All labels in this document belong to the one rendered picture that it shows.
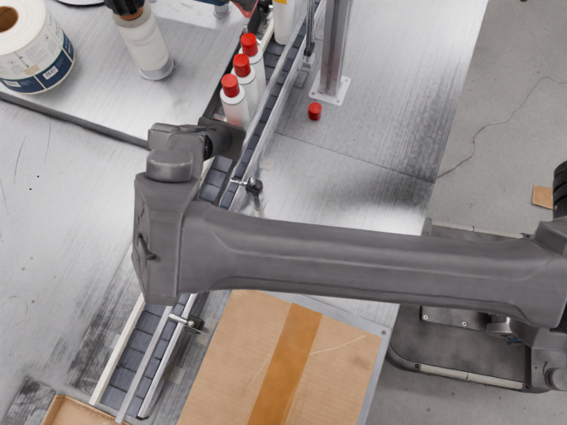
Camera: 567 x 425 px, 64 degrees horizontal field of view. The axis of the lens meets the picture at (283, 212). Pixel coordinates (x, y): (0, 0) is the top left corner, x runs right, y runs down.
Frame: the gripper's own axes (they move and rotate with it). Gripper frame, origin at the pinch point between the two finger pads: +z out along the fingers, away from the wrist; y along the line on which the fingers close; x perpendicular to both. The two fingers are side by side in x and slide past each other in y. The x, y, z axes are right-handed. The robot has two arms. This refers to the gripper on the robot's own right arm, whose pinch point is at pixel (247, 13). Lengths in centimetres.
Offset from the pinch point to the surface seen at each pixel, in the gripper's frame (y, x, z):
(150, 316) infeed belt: 68, 4, 13
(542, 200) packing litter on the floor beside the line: -32, 111, 100
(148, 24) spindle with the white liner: 12.0, -17.9, -3.1
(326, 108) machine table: 6.0, 22.0, 18.4
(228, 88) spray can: 23.5, 5.8, -6.5
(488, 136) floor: -55, 84, 101
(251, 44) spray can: 12.5, 6.5, -7.0
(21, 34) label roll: 22, -45, -1
